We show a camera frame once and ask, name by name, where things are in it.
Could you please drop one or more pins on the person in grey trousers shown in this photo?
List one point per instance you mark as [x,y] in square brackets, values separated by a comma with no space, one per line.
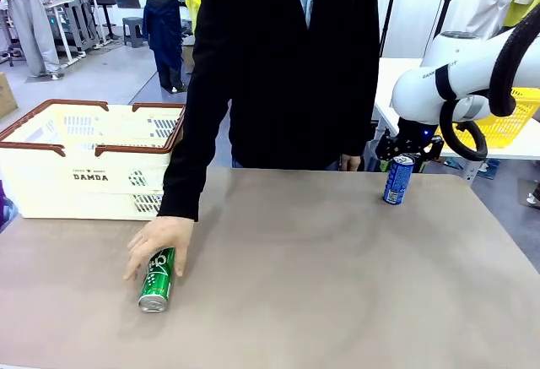
[34,27]

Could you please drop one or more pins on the white workshop desk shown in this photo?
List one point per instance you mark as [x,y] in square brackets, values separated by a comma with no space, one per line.
[67,3]

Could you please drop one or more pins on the black tripod pole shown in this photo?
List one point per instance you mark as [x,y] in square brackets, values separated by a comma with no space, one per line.
[443,10]
[389,14]

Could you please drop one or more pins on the grey plastic stool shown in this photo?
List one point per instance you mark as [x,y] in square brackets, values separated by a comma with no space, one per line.
[134,31]

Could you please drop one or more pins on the brown cardboard box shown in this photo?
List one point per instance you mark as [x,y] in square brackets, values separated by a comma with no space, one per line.
[187,63]
[6,94]

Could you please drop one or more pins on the person in black cardigan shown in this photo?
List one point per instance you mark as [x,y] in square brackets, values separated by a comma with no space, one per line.
[274,69]

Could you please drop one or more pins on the person's right forearm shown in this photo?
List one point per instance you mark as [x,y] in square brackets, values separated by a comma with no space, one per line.
[185,183]

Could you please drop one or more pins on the person with navy apron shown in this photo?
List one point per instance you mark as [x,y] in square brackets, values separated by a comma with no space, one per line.
[162,27]

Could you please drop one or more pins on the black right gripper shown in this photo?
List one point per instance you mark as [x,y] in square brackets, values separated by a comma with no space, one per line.
[415,132]

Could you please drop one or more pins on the person's right hand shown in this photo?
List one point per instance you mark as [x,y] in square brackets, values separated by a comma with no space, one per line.
[164,234]

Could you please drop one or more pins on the person's left hand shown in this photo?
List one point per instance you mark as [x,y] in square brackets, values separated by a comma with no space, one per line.
[352,163]

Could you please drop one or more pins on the white side table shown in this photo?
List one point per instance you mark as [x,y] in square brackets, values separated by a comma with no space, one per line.
[401,67]

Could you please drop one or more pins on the blue drink can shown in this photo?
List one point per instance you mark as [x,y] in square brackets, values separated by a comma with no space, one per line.
[396,181]

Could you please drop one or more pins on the purple cloth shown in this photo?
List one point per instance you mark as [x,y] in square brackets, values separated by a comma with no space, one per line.
[6,213]

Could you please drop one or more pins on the yellow plastic basket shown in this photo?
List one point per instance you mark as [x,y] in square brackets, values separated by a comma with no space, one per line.
[506,132]

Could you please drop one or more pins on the green drink can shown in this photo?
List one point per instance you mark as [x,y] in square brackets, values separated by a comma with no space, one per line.
[158,284]

